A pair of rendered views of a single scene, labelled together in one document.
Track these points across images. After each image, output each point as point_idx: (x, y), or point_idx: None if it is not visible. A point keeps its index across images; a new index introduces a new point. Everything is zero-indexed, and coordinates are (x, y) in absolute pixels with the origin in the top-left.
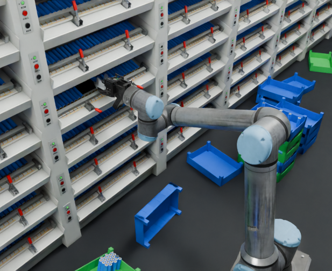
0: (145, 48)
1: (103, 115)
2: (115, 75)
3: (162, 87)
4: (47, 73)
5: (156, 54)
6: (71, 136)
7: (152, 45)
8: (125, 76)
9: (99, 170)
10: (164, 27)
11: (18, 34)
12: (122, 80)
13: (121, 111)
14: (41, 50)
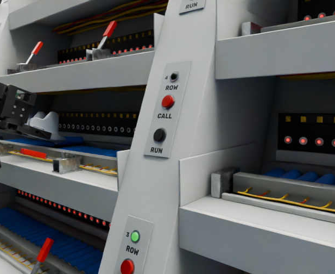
0: (122, 69)
1: (41, 240)
2: (34, 99)
3: (122, 272)
4: None
5: (146, 99)
6: None
7: (148, 69)
8: (89, 153)
9: None
10: (204, 9)
11: (1, 2)
12: None
13: (51, 260)
14: (2, 23)
